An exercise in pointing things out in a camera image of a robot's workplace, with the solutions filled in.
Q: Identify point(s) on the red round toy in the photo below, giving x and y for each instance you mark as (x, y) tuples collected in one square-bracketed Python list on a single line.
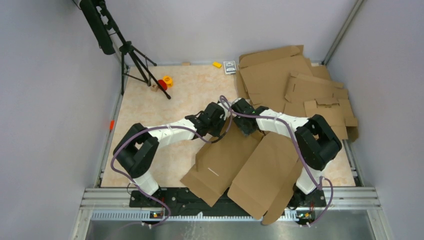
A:
[(162, 84)]

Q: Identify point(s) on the cardboard box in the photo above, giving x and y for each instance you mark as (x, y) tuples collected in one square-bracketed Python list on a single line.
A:
[(258, 172)]

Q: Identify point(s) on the orange clip on frame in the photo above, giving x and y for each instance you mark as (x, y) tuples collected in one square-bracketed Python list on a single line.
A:
[(111, 125)]

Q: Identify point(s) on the small wooden block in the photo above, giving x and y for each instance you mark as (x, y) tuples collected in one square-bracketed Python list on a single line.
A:
[(154, 88)]

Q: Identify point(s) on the yellow round toy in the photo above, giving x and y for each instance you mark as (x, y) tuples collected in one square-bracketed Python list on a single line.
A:
[(168, 80)]

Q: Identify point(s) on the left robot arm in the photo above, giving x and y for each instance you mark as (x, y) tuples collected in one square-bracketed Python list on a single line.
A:
[(136, 150)]

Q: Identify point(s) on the black camera tripod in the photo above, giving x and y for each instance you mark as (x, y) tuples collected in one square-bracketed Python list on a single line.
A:
[(103, 27)]

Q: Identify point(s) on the stack of cardboard blanks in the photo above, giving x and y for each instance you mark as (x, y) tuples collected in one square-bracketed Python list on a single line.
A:
[(283, 80)]

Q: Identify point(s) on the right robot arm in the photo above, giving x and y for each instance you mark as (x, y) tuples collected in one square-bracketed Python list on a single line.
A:
[(313, 139)]

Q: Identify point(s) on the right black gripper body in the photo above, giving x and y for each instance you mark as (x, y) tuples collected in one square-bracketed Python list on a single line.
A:
[(239, 123)]

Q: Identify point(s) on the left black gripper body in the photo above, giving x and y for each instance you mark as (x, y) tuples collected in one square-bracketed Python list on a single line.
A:
[(216, 127)]

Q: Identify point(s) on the yellow block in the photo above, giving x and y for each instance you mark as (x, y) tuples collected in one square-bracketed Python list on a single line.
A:
[(217, 64)]

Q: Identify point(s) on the small printed card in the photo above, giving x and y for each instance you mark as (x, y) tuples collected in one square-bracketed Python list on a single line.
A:
[(230, 67)]

